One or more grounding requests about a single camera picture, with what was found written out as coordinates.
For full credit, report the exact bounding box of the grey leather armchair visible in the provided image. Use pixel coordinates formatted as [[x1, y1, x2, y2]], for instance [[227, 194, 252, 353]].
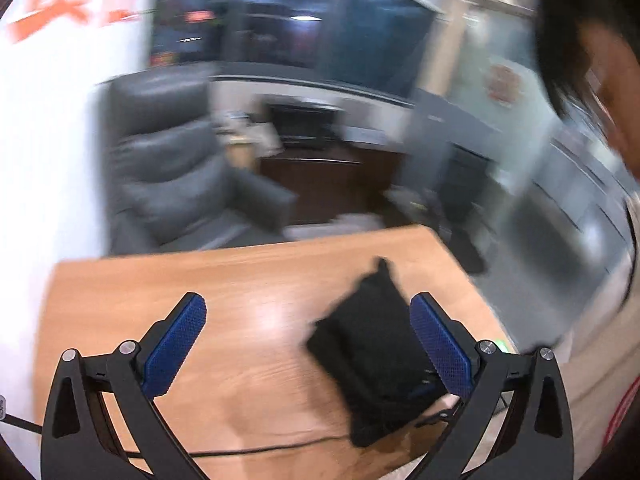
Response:
[[100, 63, 297, 256]]

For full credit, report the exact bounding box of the black fleece garment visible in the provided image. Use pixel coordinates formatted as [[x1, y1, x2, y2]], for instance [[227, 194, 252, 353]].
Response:
[[306, 258, 454, 448]]

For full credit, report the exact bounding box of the dark wooden side cabinet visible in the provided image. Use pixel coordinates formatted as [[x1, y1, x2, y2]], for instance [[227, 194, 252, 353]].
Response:
[[259, 145, 404, 226]]

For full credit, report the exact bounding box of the person's head dark hair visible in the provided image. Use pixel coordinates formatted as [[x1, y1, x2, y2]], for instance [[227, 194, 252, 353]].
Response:
[[534, 0, 640, 181]]

